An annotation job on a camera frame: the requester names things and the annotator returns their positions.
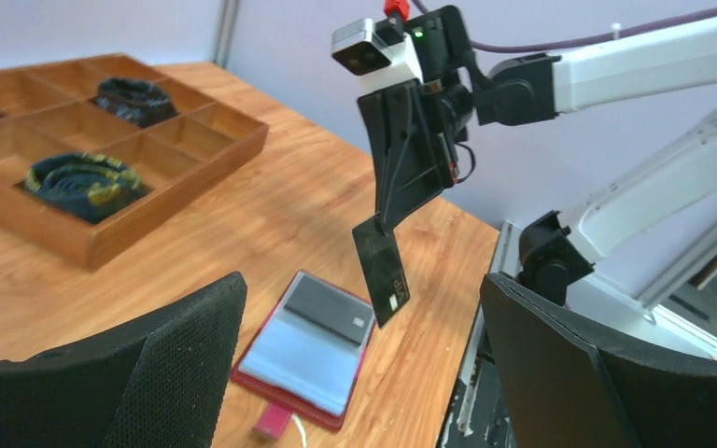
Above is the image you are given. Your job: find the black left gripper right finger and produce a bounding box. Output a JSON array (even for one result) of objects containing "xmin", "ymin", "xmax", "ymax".
[{"xmin": 480, "ymin": 273, "xmax": 717, "ymax": 447}]

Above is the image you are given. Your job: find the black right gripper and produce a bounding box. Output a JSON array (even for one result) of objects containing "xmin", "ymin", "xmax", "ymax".
[{"xmin": 357, "ymin": 6, "xmax": 473, "ymax": 234}]

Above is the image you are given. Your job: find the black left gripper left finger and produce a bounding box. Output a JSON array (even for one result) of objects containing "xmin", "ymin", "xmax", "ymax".
[{"xmin": 0, "ymin": 272, "xmax": 247, "ymax": 447}]

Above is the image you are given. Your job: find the red card holder wallet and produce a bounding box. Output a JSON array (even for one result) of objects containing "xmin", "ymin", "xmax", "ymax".
[{"xmin": 231, "ymin": 270, "xmax": 375, "ymax": 432}]

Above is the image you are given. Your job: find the black VIP credit card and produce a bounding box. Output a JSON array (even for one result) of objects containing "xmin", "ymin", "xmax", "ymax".
[{"xmin": 284, "ymin": 273, "xmax": 374, "ymax": 346}]

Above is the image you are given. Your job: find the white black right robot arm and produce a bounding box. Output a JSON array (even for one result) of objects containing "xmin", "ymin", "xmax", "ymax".
[{"xmin": 332, "ymin": 6, "xmax": 717, "ymax": 304}]

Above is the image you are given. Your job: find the black gold rolled item front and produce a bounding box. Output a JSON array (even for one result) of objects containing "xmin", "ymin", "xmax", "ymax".
[{"xmin": 21, "ymin": 152, "xmax": 150, "ymax": 224}]

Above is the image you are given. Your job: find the black rolled item middle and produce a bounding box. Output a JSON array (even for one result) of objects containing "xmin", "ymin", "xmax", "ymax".
[{"xmin": 91, "ymin": 77, "xmax": 178, "ymax": 128}]

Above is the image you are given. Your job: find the wooden compartment tray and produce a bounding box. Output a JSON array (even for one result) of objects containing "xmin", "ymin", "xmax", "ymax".
[{"xmin": 0, "ymin": 54, "xmax": 268, "ymax": 270}]

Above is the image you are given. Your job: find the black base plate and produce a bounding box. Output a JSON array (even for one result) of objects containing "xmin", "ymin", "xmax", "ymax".
[{"xmin": 436, "ymin": 310, "xmax": 516, "ymax": 448}]

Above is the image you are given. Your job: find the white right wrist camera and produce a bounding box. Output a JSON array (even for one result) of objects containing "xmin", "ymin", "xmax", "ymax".
[{"xmin": 331, "ymin": 16, "xmax": 423, "ymax": 96}]

